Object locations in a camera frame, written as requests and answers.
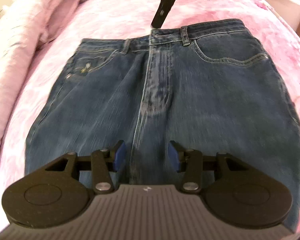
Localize blue denim jeans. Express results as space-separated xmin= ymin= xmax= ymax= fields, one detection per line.
xmin=25 ymin=19 xmax=300 ymax=230

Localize pink rose bedsheet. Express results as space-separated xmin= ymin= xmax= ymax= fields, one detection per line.
xmin=0 ymin=0 xmax=300 ymax=232

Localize white striped rolled duvet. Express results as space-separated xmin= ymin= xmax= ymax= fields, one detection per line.
xmin=0 ymin=0 xmax=158 ymax=184

